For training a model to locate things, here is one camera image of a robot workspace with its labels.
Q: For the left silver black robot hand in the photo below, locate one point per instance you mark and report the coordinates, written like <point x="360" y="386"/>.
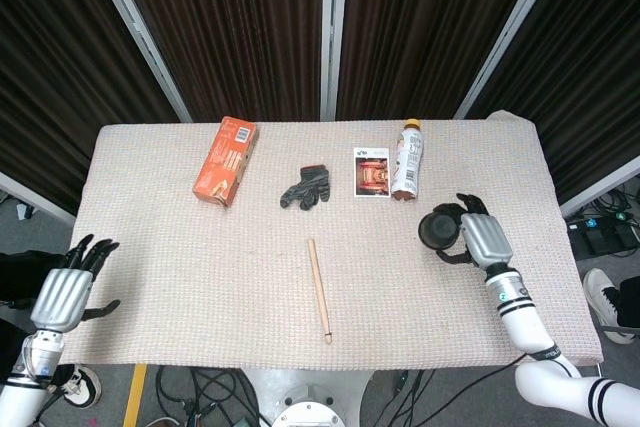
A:
<point x="62" y="297"/>

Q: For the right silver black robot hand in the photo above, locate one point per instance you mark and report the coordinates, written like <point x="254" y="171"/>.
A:
<point x="485" y="242"/>

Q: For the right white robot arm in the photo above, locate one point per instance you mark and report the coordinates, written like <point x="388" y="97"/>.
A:
<point x="525" y="317"/>

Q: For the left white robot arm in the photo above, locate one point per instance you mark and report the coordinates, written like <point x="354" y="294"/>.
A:
<point x="20" y="397"/>

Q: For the white bottle with yellow cap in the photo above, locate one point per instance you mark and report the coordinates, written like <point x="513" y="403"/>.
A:
<point x="407" y="162"/>

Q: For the yellow floor tape strip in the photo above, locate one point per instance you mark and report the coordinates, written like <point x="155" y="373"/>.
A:
<point x="134" y="397"/>

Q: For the white photo card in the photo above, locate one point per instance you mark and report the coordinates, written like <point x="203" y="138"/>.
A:
<point x="371" y="174"/>

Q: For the beige woven table cloth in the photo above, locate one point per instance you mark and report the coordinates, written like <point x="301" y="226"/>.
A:
<point x="200" y="272"/>

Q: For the black trouser leg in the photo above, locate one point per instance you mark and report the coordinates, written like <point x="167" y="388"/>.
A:
<point x="630" y="302"/>

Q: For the wooden stick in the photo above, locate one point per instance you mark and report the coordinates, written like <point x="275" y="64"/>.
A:
<point x="319" y="287"/>

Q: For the black grey work glove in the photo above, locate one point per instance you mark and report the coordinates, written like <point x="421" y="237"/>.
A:
<point x="310" y="184"/>

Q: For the dark brown curtain panel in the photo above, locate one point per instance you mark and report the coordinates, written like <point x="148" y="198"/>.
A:
<point x="50" y="72"/>
<point x="590" y="72"/>
<point x="240" y="32"/>
<point x="420" y="32"/>

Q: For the orange cardboard box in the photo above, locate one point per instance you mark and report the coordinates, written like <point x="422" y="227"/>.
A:
<point x="225" y="162"/>

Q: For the grey metal partition rail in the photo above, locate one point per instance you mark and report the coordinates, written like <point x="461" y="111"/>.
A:
<point x="35" y="199"/>
<point x="600" y="186"/>

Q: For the grey metal partition post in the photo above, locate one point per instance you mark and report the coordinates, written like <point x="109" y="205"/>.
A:
<point x="332" y="32"/>
<point x="137" y="32"/>
<point x="510" y="32"/>

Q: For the white round robot pedestal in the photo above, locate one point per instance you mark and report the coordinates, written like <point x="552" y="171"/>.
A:
<point x="310" y="412"/>

